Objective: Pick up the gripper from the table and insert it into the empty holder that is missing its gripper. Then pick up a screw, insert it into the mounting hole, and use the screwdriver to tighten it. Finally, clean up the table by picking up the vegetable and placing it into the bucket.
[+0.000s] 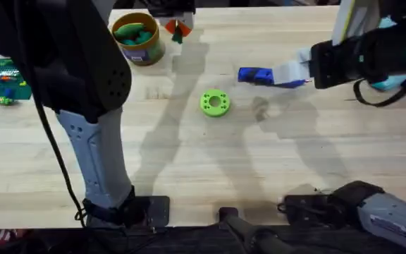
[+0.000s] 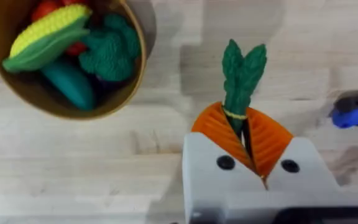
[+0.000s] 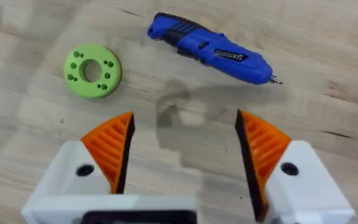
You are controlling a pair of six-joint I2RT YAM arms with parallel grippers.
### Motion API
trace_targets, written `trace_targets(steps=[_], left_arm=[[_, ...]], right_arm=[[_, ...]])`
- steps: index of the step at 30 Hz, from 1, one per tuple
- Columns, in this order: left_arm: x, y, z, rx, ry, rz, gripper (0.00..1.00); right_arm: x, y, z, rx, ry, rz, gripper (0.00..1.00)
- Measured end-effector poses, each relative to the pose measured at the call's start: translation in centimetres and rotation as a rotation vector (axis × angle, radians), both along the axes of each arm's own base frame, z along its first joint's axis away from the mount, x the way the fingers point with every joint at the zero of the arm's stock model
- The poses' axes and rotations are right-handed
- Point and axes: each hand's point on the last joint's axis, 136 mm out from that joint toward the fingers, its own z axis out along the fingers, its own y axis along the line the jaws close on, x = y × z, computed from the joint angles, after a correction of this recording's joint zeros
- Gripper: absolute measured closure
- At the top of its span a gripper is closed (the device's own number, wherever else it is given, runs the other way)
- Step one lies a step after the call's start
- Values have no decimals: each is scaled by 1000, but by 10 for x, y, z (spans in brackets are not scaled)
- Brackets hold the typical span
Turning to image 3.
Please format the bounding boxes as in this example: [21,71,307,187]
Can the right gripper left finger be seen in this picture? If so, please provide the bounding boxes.
[21,111,136,224]

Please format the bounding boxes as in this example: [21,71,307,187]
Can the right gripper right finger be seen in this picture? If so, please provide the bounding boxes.
[234,108,356,224]

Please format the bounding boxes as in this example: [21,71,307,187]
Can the blue electric screwdriver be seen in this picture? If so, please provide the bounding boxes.
[147,12,283,86]

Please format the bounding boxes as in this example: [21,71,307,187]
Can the green disc with holes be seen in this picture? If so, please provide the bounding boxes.
[63,43,123,100]

